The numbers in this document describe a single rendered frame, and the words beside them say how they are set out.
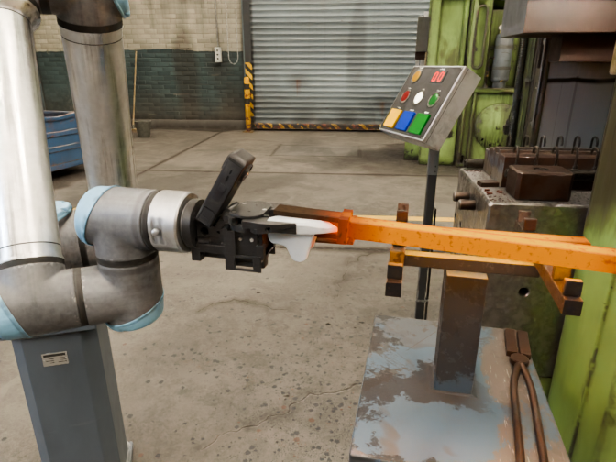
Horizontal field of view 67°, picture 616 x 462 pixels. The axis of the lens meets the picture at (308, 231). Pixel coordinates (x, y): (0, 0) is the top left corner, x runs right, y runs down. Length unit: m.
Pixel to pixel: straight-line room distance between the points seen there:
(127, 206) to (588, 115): 1.28
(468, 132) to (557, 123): 4.59
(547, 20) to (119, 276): 1.02
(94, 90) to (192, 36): 8.64
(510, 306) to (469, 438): 0.51
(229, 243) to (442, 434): 0.42
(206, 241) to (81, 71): 0.50
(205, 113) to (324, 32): 2.75
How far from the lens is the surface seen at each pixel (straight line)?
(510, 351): 0.96
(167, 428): 1.84
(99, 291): 0.75
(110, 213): 0.71
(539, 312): 1.25
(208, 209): 0.64
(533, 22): 1.23
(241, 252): 0.64
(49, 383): 1.41
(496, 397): 0.86
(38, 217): 0.79
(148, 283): 0.75
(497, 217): 1.12
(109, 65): 1.04
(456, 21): 6.18
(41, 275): 0.76
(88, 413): 1.46
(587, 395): 1.19
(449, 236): 0.60
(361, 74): 9.14
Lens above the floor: 1.20
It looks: 20 degrees down
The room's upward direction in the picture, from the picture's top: straight up
